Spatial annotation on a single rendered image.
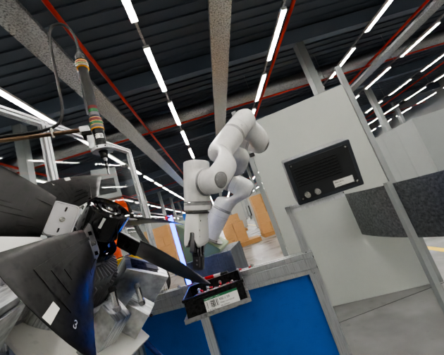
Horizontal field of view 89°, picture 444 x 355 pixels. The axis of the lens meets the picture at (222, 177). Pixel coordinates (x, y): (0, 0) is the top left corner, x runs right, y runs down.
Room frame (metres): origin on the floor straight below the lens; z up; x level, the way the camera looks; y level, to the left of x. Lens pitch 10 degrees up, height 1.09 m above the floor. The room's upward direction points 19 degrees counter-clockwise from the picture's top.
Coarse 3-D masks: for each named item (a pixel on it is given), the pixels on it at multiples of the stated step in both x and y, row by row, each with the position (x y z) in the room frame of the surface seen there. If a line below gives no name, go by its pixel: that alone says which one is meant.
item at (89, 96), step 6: (84, 66) 0.73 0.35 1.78; (84, 72) 0.73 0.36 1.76; (84, 78) 0.72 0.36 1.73; (84, 84) 0.72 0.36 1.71; (90, 84) 0.74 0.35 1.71; (84, 90) 0.73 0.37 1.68; (90, 90) 0.73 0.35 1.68; (90, 96) 0.73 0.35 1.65; (90, 102) 0.73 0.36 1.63; (96, 102) 0.74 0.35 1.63; (96, 114) 0.73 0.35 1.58
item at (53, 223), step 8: (56, 208) 0.57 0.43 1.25; (64, 208) 0.58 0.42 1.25; (72, 208) 0.60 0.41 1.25; (56, 216) 0.57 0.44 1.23; (64, 216) 0.58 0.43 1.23; (72, 216) 0.60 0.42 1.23; (48, 224) 0.55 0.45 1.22; (56, 224) 0.57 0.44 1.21; (64, 224) 0.58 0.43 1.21; (72, 224) 0.59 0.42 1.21; (48, 232) 0.55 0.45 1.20; (56, 232) 0.57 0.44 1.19; (64, 232) 0.58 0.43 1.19
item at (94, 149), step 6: (84, 126) 0.71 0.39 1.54; (84, 132) 0.71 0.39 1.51; (90, 132) 0.71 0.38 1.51; (84, 138) 0.72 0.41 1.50; (90, 138) 0.72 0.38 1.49; (90, 144) 0.71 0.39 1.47; (102, 144) 0.71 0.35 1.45; (108, 144) 0.72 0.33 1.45; (90, 150) 0.73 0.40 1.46; (96, 150) 0.72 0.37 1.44; (108, 150) 0.75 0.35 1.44
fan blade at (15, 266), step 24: (48, 240) 0.40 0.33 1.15; (72, 240) 0.46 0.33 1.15; (0, 264) 0.31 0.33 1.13; (24, 264) 0.34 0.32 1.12; (48, 264) 0.38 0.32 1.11; (72, 264) 0.43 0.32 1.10; (24, 288) 0.32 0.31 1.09; (48, 288) 0.36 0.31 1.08; (72, 288) 0.41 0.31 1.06; (72, 312) 0.39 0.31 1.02; (72, 336) 0.37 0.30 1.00
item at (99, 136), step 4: (76, 48) 0.73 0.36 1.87; (76, 52) 0.73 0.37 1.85; (80, 52) 0.73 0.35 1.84; (76, 56) 0.72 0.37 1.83; (80, 56) 0.73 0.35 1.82; (84, 56) 0.74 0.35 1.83; (96, 128) 0.72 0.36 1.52; (100, 128) 0.73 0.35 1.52; (96, 132) 0.72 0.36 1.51; (100, 132) 0.73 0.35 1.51; (96, 136) 0.72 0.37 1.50; (100, 136) 0.73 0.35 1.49; (104, 136) 0.74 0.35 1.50; (96, 140) 0.72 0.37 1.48; (100, 140) 0.73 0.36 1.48; (104, 140) 0.74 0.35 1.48; (100, 152) 0.73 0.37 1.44; (104, 152) 0.73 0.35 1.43; (100, 156) 0.73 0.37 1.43; (104, 156) 0.73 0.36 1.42; (108, 156) 0.75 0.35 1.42
